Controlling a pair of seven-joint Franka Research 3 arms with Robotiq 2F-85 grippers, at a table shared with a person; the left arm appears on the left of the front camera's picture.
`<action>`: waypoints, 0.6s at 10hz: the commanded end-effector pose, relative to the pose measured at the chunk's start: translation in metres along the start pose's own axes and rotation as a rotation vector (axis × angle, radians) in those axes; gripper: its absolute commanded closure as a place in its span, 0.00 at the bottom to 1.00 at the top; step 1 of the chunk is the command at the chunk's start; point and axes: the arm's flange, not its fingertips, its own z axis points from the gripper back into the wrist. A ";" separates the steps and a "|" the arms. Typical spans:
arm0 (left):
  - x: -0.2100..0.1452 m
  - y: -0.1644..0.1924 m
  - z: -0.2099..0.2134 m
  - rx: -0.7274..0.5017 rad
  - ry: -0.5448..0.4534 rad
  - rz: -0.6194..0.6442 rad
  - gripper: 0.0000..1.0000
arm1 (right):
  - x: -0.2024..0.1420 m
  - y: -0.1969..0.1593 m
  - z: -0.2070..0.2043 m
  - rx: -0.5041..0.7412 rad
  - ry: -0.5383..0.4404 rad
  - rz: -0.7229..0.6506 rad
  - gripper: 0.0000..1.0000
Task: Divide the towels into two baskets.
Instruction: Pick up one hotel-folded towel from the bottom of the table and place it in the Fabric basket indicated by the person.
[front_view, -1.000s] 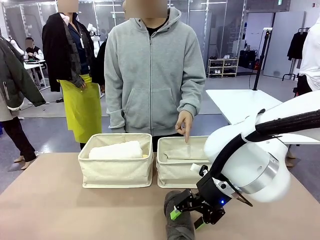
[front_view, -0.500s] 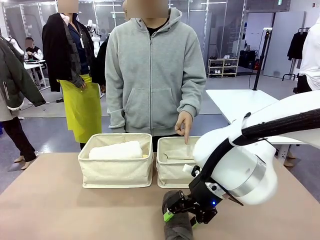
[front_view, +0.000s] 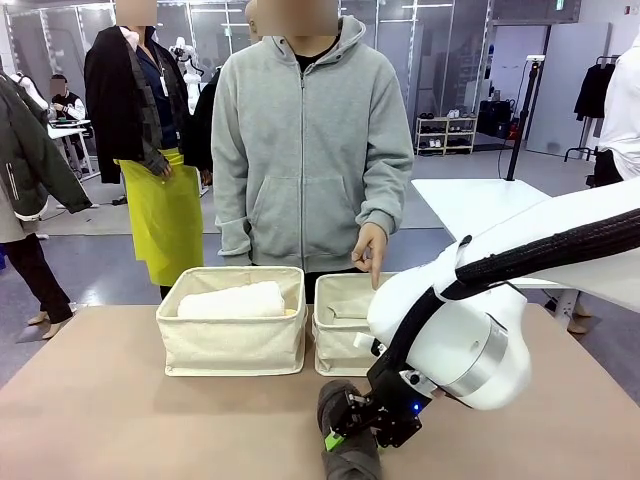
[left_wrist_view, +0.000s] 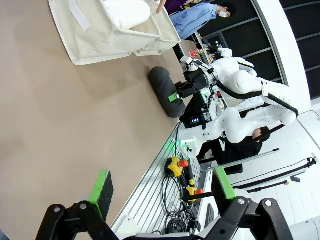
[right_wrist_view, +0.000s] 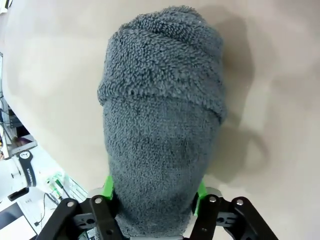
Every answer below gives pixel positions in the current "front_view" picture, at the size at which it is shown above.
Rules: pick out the person in white top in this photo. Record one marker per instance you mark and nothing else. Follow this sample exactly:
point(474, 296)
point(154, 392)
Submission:
point(620, 125)

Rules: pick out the wooden shoe rack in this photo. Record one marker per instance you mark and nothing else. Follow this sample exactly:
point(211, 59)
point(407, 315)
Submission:
point(445, 135)

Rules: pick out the dark grey towel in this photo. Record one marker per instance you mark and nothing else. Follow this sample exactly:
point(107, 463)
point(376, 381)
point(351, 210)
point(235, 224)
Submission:
point(332, 405)

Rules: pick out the beige fabric basket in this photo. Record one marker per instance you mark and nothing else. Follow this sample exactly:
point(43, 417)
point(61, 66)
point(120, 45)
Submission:
point(340, 330)
point(235, 345)

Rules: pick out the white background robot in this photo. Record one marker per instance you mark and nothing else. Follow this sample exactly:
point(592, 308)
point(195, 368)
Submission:
point(189, 70)

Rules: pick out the person in black varsity jacket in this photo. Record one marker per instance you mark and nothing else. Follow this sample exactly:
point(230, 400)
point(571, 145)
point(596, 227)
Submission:
point(67, 102)

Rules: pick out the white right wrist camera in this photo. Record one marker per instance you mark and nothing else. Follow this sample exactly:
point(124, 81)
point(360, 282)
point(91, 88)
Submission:
point(364, 342)

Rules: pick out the person in dark green jacket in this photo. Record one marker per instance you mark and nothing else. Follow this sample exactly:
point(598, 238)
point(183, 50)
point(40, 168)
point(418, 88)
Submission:
point(25, 160)

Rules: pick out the black shoes pair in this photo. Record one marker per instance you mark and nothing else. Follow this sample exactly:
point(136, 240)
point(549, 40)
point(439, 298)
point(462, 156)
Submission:
point(426, 116)

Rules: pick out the white table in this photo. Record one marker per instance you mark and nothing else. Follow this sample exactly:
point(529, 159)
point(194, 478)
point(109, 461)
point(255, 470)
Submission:
point(475, 200)

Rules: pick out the person in grey hoodie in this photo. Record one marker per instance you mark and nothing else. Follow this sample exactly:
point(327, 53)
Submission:
point(310, 150)

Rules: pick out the black hanging jacket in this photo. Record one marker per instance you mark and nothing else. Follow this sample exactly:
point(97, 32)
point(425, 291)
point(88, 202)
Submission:
point(594, 92)

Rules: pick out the black clothes rack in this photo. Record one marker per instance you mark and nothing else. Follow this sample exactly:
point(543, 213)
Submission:
point(580, 150)

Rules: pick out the green exit sign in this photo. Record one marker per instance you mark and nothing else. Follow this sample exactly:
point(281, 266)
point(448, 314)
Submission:
point(558, 4)

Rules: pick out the cream towel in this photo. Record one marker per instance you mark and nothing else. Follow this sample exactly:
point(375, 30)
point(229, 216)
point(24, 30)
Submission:
point(230, 300)

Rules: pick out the person's left hand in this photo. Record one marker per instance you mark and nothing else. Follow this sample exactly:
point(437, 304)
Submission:
point(372, 250)

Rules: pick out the person's left forearm grey sleeve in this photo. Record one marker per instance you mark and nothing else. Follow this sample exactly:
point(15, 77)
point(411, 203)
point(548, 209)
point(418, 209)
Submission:
point(382, 205)

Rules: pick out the white background desk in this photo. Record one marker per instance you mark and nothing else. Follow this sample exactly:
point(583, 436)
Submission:
point(70, 127)

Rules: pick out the yellow towel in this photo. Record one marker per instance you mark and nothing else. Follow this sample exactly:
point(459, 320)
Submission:
point(289, 312)

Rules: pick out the person's right forearm grey sleeve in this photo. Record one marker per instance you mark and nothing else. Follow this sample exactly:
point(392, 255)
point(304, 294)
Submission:
point(234, 235)

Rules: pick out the black case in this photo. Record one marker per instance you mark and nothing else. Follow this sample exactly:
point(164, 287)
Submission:
point(495, 117)

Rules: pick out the person in black clothes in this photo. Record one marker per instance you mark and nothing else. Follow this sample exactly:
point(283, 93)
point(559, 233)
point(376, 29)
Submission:
point(204, 130)

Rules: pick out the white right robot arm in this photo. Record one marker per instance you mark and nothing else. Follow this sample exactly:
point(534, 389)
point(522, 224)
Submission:
point(450, 325)

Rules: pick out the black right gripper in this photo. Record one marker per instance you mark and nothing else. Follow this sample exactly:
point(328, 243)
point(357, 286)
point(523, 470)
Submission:
point(395, 417)

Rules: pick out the person with yellow apron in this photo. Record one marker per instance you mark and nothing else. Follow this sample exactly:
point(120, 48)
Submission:
point(160, 215)

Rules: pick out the black tripod pole with device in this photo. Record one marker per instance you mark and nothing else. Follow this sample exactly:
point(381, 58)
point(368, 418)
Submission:
point(522, 120)

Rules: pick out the white sneakers pair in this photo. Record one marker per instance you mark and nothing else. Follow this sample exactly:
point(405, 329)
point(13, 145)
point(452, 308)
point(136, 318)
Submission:
point(453, 114)

